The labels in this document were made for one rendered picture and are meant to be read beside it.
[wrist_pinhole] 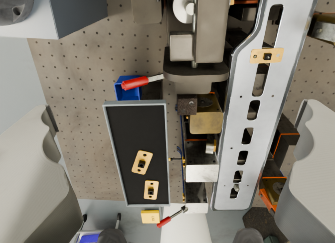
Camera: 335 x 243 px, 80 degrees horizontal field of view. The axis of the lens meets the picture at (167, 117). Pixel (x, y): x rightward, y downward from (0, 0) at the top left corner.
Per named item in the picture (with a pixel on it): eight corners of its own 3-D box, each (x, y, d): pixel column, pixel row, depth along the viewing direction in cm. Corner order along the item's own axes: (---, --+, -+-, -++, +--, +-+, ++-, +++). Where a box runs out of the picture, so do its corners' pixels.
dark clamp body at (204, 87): (195, 53, 84) (210, 94, 51) (166, 54, 84) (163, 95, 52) (195, 34, 80) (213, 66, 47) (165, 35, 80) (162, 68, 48)
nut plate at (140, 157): (144, 174, 56) (144, 177, 55) (131, 171, 55) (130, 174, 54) (153, 153, 52) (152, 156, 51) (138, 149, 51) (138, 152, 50)
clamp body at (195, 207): (197, 152, 114) (207, 213, 83) (176, 153, 114) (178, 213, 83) (198, 142, 110) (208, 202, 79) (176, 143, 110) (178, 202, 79)
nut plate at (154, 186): (156, 198, 62) (155, 202, 61) (143, 197, 62) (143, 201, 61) (158, 180, 57) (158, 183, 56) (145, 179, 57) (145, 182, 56)
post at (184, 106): (186, 65, 86) (196, 115, 52) (174, 65, 86) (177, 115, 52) (186, 53, 83) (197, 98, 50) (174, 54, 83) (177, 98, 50)
